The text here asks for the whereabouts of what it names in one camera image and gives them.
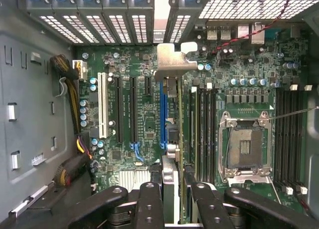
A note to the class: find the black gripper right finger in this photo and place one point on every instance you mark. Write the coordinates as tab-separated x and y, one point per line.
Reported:
211	209

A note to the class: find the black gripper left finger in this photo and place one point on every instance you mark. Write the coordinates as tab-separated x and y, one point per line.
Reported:
149	209

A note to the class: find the silver finned heatsink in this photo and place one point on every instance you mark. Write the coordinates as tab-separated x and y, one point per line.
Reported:
134	179

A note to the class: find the metal socket cover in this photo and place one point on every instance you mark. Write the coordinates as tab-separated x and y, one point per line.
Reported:
249	180

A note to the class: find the CPU socket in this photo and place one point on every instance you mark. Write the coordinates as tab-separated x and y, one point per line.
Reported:
245	146

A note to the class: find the blue expansion slot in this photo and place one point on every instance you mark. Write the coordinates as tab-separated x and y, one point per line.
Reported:
163	114

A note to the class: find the white expansion slot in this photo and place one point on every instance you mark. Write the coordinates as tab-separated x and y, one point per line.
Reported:
103	106

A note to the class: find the thin locking lever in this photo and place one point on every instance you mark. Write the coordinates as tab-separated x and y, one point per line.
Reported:
294	113

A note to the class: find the green motherboard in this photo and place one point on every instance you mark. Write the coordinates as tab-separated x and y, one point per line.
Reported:
249	64

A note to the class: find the open black PC case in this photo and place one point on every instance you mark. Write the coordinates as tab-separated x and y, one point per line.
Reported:
32	52

